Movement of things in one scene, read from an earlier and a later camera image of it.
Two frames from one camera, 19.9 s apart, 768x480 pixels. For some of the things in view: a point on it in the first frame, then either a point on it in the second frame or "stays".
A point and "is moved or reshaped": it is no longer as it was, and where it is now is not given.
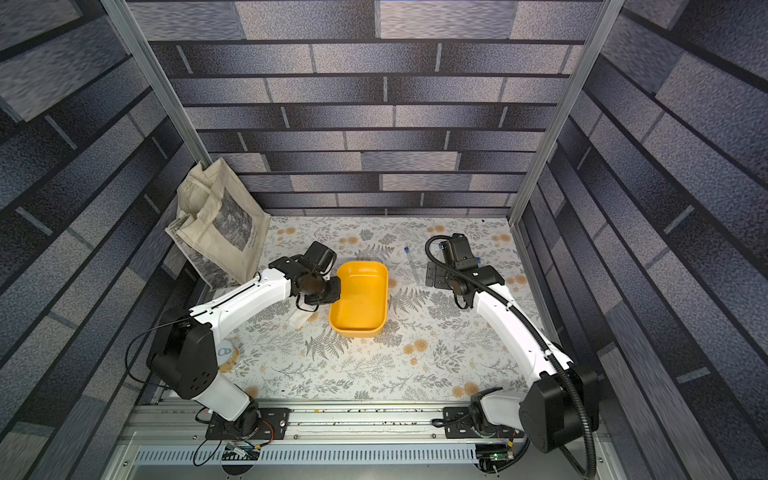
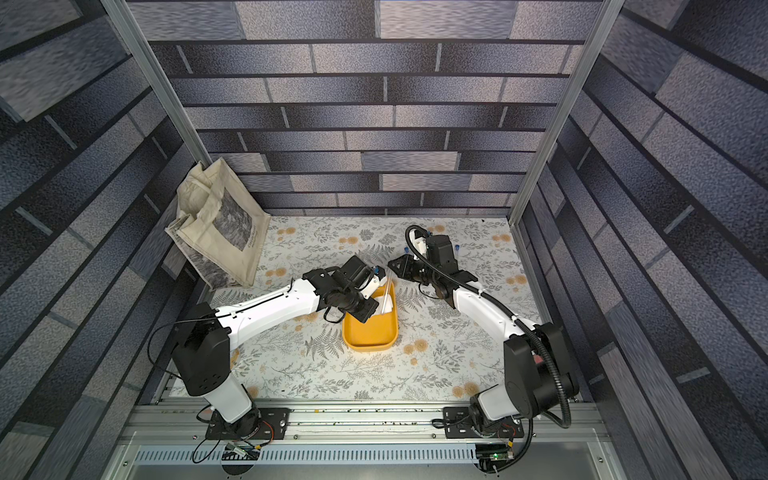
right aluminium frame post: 609,16 stays
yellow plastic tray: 362,307 is moved or reshaped
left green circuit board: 240,452 stays
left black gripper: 334,297 → 366,315
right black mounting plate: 458,424 stays
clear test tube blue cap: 406,250 is moved or reshaped
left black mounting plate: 252,424 stays
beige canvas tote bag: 221,225 stays
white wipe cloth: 299,317 is moved or reshaped
